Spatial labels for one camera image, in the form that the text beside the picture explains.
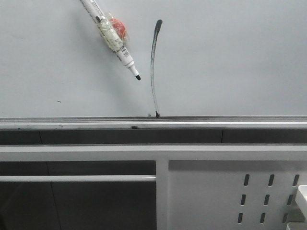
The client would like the white whiteboard marker pen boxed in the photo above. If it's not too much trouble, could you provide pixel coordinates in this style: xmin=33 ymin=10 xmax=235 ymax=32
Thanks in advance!
xmin=80 ymin=0 xmax=141 ymax=81

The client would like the red round magnet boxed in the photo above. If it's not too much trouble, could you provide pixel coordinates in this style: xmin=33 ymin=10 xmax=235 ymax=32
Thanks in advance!
xmin=110 ymin=18 xmax=126 ymax=39

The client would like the large white whiteboard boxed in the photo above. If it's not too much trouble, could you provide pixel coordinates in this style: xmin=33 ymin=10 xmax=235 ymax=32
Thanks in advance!
xmin=0 ymin=0 xmax=307 ymax=117

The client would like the white plastic bin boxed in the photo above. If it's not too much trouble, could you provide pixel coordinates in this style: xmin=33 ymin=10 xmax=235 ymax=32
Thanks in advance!
xmin=286 ymin=185 xmax=307 ymax=230

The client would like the white metal pegboard frame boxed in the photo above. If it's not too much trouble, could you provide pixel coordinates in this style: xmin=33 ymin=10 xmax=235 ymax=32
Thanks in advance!
xmin=0 ymin=145 xmax=307 ymax=230

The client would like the aluminium whiteboard tray rail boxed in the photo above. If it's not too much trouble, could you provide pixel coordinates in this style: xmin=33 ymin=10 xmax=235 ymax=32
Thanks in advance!
xmin=0 ymin=116 xmax=307 ymax=130

